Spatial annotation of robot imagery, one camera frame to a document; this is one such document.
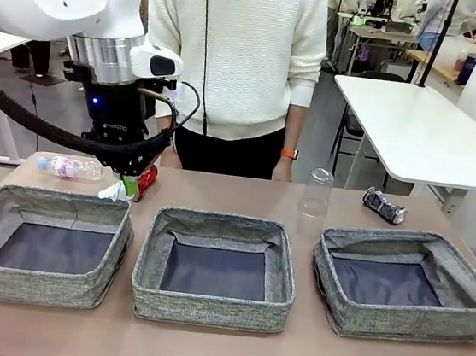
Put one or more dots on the dark blue bottle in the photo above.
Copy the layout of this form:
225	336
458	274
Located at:
468	69

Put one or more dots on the clear bottle with pink label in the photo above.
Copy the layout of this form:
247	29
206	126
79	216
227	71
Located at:
65	167

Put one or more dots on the orange wrist watch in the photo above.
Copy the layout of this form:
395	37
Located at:
289	154

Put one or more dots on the black tripod base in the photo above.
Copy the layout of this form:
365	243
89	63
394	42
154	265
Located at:
43	79

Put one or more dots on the person in white coat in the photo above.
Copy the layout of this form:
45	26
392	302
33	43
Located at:
37	56

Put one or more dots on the person's left forearm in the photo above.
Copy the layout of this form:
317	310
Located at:
303	95

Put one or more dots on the white tissue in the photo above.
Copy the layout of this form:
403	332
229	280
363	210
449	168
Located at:
111	193

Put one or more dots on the person's left hand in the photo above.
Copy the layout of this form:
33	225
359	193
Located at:
282	170

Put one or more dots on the person in light blue shirt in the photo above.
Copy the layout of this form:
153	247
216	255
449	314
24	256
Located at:
468	11

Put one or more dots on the person's right hand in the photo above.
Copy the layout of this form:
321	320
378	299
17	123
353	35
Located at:
172	153

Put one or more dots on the crushed dark can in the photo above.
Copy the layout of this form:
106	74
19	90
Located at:
383	205

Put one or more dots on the grey fabric basket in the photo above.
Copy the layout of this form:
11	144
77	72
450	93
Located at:
36	288
397	325
206	307

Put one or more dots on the wooden top desk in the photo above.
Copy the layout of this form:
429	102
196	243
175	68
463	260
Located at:
432	62

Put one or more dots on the clear storage box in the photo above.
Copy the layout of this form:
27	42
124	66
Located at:
451	56

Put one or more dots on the person in white sweater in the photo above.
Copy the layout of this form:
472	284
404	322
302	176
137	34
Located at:
243	58

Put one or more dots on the large white table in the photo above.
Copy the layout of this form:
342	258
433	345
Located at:
420	130

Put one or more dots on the black stand pole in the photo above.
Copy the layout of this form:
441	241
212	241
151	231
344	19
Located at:
438	46

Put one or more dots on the clear plastic cup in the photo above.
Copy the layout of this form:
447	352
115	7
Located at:
318	187

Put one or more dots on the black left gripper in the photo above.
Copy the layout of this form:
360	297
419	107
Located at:
112	108

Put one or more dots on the crushed red can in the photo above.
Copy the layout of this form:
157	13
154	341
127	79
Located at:
148	178

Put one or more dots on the metal frame table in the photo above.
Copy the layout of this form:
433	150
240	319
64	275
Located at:
383	33

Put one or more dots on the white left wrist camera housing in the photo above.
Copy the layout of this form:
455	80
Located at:
140	57

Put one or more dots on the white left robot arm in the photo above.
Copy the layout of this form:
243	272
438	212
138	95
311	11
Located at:
16	11

